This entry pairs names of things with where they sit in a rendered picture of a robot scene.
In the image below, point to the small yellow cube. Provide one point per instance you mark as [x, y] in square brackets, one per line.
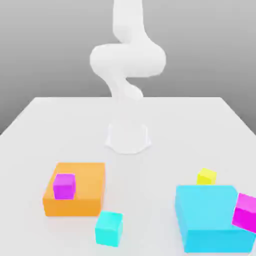
[206, 177]

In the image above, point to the large orange box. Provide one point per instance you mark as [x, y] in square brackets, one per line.
[88, 192]

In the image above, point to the small magenta cube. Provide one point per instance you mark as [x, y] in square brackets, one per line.
[246, 214]

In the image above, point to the small cyan cube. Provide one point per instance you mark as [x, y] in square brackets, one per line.
[109, 229]

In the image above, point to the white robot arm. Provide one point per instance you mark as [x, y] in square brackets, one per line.
[128, 60]

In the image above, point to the large light blue box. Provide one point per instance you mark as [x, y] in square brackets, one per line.
[206, 212]

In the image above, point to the small purple cube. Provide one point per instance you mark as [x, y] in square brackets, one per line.
[64, 187]

